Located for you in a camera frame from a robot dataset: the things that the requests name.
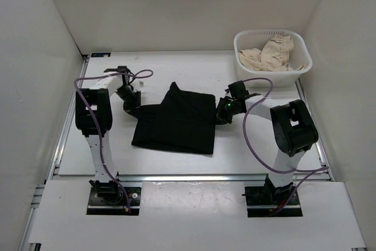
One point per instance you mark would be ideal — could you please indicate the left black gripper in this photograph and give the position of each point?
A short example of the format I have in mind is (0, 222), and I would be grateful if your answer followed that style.
(136, 104)

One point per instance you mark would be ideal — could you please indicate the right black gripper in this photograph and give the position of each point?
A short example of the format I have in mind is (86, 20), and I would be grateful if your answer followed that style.
(220, 116)

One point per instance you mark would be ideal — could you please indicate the black trousers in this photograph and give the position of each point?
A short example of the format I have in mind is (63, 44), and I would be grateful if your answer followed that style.
(183, 122)

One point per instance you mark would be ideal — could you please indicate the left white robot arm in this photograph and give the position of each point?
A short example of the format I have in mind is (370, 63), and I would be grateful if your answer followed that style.
(93, 117)

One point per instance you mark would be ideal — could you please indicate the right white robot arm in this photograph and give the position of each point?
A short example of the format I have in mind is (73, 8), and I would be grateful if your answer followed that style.
(293, 128)

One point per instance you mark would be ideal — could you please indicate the beige trousers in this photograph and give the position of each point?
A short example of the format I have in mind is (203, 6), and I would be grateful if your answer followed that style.
(274, 57)

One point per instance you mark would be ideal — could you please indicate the white plastic basket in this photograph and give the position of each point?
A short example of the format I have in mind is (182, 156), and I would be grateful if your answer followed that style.
(250, 39)

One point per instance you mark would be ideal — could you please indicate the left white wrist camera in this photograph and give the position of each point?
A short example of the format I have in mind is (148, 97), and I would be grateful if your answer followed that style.
(136, 85)

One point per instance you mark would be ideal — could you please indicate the aluminium frame rail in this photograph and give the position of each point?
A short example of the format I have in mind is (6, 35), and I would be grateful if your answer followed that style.
(193, 178)

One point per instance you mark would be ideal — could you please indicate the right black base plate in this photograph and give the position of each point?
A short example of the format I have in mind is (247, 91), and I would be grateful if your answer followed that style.
(260, 205)

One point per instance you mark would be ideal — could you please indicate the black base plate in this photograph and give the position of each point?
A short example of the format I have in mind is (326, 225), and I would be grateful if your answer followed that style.
(260, 205)
(109, 199)

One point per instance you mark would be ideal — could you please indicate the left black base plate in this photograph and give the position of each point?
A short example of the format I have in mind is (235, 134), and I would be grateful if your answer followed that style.
(109, 199)

